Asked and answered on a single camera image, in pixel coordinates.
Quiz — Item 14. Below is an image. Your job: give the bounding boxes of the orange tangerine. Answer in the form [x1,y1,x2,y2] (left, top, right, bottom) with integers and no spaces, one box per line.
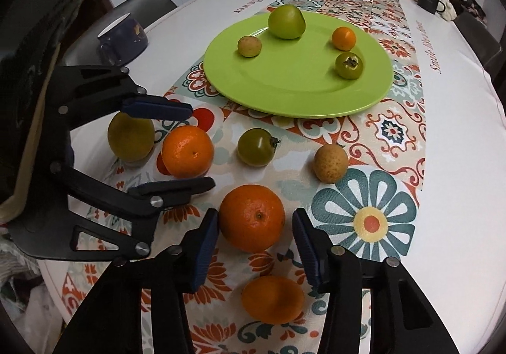
[161,125,214,179]

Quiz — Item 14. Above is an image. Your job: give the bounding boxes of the large orange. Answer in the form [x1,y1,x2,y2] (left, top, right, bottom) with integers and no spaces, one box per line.
[219,185,286,253]

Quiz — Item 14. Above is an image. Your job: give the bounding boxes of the small green tomato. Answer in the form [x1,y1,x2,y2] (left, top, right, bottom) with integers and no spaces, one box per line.
[237,128,281,168]

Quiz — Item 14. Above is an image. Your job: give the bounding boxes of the brown round longan fruit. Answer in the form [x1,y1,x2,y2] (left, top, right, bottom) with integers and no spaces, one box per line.
[238,35,262,58]

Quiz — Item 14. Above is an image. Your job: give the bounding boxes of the green apple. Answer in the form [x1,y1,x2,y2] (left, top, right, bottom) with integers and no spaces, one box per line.
[268,5,306,40]

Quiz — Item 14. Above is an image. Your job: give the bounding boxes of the small green persimmon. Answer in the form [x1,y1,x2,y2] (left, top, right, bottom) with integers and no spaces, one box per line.
[335,52,364,80]

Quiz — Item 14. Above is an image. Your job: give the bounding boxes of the small orange mandarin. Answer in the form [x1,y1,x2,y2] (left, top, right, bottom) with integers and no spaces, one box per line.
[331,26,357,52]

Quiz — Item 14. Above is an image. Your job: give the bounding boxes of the dark blue mug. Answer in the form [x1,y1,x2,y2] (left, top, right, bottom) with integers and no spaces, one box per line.
[97,13,148,66]

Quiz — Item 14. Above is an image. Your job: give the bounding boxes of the flat orange fruit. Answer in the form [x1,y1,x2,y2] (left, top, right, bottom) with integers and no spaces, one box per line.
[240,275,305,325]

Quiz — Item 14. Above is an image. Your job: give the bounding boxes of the patterned floral table runner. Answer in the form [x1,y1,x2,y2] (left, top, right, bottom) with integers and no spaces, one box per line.
[61,0,428,354]

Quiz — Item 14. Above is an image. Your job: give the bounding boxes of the grey chair near mug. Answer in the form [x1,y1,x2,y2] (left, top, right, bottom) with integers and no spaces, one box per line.
[63,0,176,65]

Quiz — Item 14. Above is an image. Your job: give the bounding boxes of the lime green plate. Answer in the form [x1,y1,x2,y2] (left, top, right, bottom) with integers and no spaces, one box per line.
[203,12,394,119]

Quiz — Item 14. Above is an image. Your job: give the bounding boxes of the grey chair right far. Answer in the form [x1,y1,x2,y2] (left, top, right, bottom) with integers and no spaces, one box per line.
[454,12,503,79]

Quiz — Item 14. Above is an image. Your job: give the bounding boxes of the white crumpled cloth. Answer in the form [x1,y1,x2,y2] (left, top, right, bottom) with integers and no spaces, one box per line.
[418,0,457,21]

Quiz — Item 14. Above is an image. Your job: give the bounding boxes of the black mug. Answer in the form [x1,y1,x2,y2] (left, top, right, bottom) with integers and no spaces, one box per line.
[417,0,446,14]

